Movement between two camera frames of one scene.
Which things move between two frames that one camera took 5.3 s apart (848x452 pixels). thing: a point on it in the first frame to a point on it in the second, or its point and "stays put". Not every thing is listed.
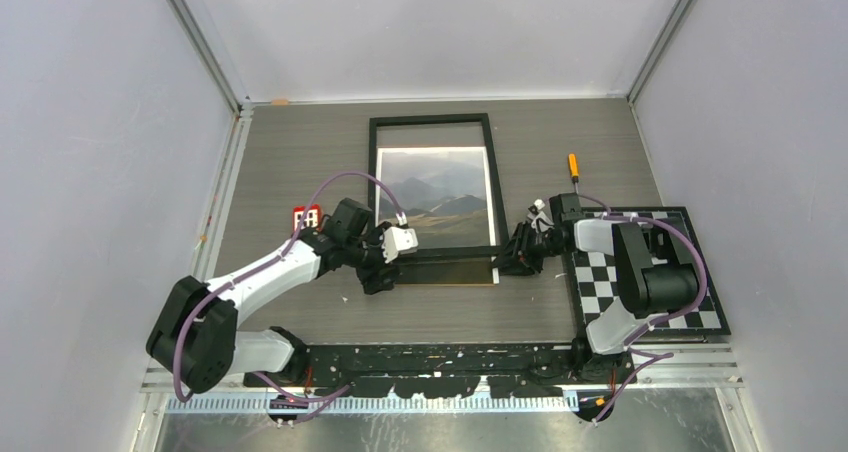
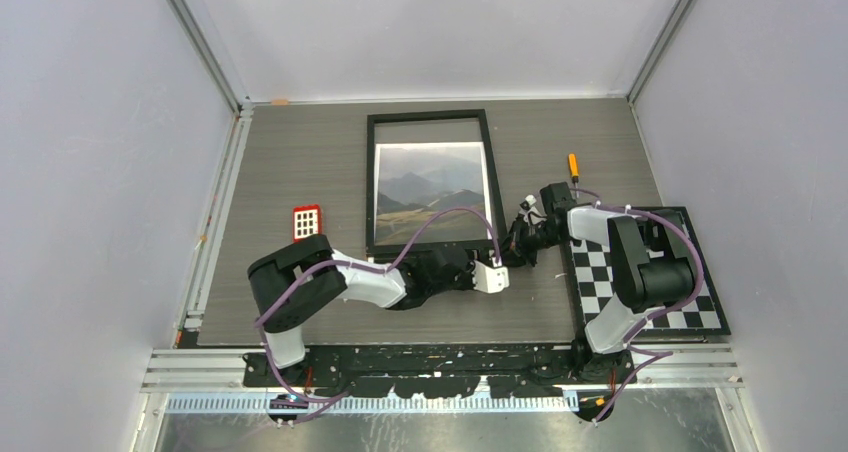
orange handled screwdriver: x=574 y=169 stays put
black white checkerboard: x=597 y=280 stays put
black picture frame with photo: x=436 y=174 stays put
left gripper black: x=372 y=280 to x=468 y=283
